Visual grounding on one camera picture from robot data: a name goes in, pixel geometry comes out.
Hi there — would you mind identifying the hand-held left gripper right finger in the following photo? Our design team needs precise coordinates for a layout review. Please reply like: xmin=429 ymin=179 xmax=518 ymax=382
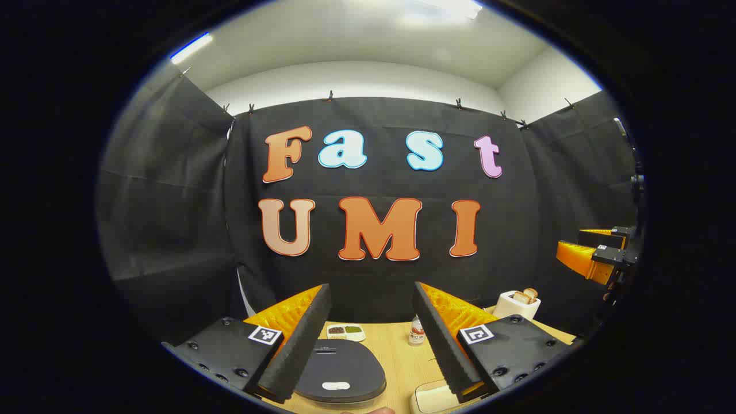
xmin=413 ymin=281 xmax=577 ymax=404

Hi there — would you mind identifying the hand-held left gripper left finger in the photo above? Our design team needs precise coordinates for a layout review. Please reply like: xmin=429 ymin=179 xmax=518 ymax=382
xmin=163 ymin=283 xmax=332 ymax=404

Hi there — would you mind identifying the dark grey rice cooker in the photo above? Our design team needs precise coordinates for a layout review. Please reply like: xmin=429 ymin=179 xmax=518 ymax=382
xmin=293 ymin=339 xmax=387 ymax=409

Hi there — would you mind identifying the white divided sauce dish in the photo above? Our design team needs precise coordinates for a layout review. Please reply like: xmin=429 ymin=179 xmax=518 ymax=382
xmin=326 ymin=324 xmax=367 ymax=342

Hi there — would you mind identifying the white toaster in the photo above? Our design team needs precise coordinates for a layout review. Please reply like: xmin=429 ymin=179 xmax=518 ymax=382
xmin=492 ymin=290 xmax=542 ymax=321

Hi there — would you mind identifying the black backdrop cloth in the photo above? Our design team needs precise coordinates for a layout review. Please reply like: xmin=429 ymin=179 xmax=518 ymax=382
xmin=97 ymin=63 xmax=639 ymax=346

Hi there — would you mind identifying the ceiling light strip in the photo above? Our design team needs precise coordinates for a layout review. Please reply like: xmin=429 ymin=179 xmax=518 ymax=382
xmin=170 ymin=33 xmax=214 ymax=66

